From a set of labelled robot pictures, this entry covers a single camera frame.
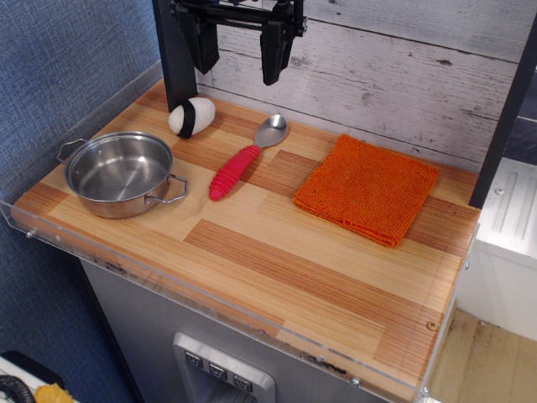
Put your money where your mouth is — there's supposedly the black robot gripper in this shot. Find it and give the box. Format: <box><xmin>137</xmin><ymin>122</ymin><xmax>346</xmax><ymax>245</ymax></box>
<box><xmin>169</xmin><ymin>1</ymin><xmax>307</xmax><ymax>86</ymax></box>

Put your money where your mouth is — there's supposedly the red handled metal spoon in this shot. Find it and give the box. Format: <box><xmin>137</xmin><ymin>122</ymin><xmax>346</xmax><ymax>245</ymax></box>
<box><xmin>209</xmin><ymin>113</ymin><xmax>288</xmax><ymax>202</ymax></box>

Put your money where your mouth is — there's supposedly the orange knitted rag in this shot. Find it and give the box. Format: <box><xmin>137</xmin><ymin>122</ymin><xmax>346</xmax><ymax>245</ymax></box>
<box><xmin>293</xmin><ymin>134</ymin><xmax>440</xmax><ymax>247</ymax></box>

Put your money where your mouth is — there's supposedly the white toy sushi black band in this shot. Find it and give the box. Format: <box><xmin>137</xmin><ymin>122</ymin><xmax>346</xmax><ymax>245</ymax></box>
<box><xmin>169</xmin><ymin>97</ymin><xmax>216</xmax><ymax>139</ymax></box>

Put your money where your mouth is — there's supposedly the stainless steel pot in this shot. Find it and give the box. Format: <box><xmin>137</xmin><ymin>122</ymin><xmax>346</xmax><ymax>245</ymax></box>
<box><xmin>56</xmin><ymin>131</ymin><xmax>189</xmax><ymax>219</ymax></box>

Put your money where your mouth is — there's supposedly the grey toy fridge cabinet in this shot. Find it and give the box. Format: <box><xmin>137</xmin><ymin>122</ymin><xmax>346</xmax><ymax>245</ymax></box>
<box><xmin>79</xmin><ymin>255</ymin><xmax>404</xmax><ymax>403</ymax></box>

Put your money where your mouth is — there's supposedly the silver dispenser button panel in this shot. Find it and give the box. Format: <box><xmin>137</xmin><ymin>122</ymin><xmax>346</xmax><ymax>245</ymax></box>
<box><xmin>173</xmin><ymin>332</ymin><xmax>276</xmax><ymax>402</ymax></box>

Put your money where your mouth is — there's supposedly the clear acrylic table guard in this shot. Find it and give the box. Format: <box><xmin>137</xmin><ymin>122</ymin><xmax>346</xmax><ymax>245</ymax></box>
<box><xmin>1</xmin><ymin>56</ymin><xmax>487</xmax><ymax>401</ymax></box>

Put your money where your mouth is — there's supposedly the white toy sink unit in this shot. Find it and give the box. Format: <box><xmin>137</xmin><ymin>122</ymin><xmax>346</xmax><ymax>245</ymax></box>
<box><xmin>455</xmin><ymin>158</ymin><xmax>536</xmax><ymax>340</ymax></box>

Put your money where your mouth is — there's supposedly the yellow object at corner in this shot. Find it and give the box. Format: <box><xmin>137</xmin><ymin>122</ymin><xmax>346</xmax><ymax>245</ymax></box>
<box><xmin>34</xmin><ymin>384</ymin><xmax>75</xmax><ymax>403</ymax></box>

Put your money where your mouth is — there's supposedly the black left vertical post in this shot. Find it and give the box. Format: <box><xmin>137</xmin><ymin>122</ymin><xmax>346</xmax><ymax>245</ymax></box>
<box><xmin>152</xmin><ymin>0</ymin><xmax>198</xmax><ymax>112</ymax></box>

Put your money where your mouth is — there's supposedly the black vertical post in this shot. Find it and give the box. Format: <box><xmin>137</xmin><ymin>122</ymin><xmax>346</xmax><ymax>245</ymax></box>
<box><xmin>152</xmin><ymin>0</ymin><xmax>198</xmax><ymax>112</ymax></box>
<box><xmin>469</xmin><ymin>38</ymin><xmax>536</xmax><ymax>208</ymax></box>

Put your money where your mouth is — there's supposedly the black right vertical post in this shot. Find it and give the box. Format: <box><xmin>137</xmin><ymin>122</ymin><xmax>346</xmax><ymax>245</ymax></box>
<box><xmin>469</xmin><ymin>38</ymin><xmax>536</xmax><ymax>208</ymax></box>

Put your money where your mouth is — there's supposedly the black ribbed hose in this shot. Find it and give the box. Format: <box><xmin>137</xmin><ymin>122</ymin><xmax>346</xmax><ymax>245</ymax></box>
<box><xmin>0</xmin><ymin>375</ymin><xmax>37</xmax><ymax>403</ymax></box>

